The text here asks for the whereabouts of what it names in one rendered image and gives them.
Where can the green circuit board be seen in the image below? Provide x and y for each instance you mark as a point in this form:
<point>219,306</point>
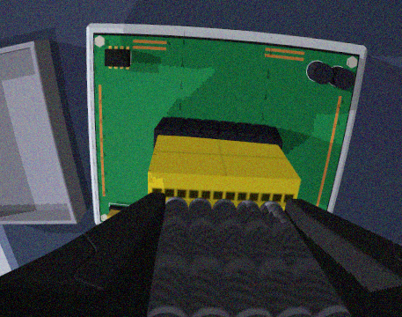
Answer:
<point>221,81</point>

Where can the yellow power plug with cables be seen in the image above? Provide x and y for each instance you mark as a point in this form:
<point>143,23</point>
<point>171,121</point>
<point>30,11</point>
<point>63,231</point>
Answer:
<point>227,248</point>

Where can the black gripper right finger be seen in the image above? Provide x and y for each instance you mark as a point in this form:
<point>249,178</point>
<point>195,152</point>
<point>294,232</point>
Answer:
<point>364,268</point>

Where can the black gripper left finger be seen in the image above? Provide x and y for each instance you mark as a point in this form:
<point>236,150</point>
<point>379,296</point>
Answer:
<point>107,272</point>

